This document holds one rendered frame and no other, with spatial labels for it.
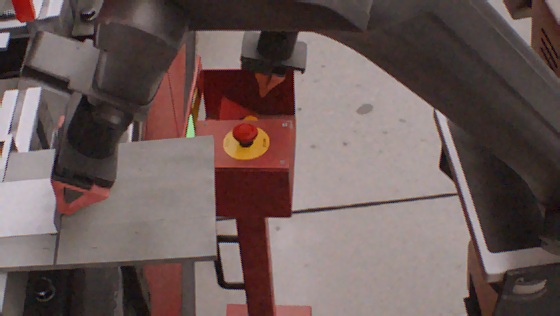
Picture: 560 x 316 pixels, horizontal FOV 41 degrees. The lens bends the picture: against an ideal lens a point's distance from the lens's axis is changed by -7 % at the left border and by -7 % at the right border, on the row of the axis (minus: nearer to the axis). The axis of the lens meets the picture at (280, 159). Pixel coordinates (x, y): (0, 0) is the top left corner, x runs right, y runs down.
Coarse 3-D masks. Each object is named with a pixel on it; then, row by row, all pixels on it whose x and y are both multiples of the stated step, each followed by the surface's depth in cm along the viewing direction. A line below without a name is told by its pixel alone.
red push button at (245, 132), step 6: (240, 126) 124; (246, 126) 124; (252, 126) 124; (234, 132) 124; (240, 132) 124; (246, 132) 123; (252, 132) 123; (234, 138) 124; (240, 138) 123; (246, 138) 123; (252, 138) 123; (240, 144) 125; (246, 144) 125
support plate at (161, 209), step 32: (32, 160) 94; (128, 160) 94; (160, 160) 94; (192, 160) 93; (128, 192) 90; (160, 192) 90; (192, 192) 90; (64, 224) 87; (96, 224) 87; (128, 224) 87; (160, 224) 87; (192, 224) 87; (0, 256) 84; (32, 256) 84; (64, 256) 84; (96, 256) 84; (128, 256) 84; (160, 256) 84; (192, 256) 84
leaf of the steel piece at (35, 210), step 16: (0, 192) 91; (16, 192) 91; (32, 192) 91; (48, 192) 90; (0, 208) 89; (16, 208) 89; (32, 208) 89; (48, 208) 89; (0, 224) 87; (16, 224) 87; (32, 224) 87; (48, 224) 87
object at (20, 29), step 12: (12, 12) 142; (0, 24) 140; (12, 24) 139; (24, 24) 139; (12, 36) 140; (24, 36) 140; (12, 48) 142; (24, 48) 143; (0, 60) 144; (12, 60) 144; (0, 72) 145; (12, 72) 146
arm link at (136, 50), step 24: (120, 0) 32; (144, 0) 32; (168, 0) 32; (96, 24) 33; (120, 24) 32; (144, 24) 32; (168, 24) 32; (120, 48) 36; (144, 48) 35; (168, 48) 33; (96, 72) 63; (120, 72) 58; (144, 72) 56; (96, 96) 67; (120, 96) 65; (144, 96) 64; (144, 120) 71
